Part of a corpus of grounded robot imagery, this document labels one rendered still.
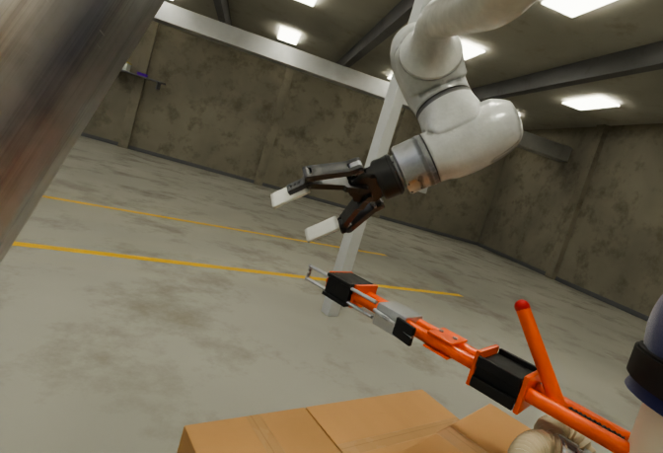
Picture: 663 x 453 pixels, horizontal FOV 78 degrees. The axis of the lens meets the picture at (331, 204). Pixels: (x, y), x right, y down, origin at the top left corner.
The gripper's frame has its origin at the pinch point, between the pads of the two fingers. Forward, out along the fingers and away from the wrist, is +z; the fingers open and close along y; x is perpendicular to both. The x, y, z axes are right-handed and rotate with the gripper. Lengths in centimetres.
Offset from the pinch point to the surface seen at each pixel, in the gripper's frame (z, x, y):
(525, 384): -24.8, -35.2, 13.1
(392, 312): -8.6, -16.4, 17.7
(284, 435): 39, -23, 61
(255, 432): 45, -21, 55
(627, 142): -609, 577, 1046
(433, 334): -14.6, -23.2, 16.4
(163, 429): 119, 2, 104
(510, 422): -20, -38, 38
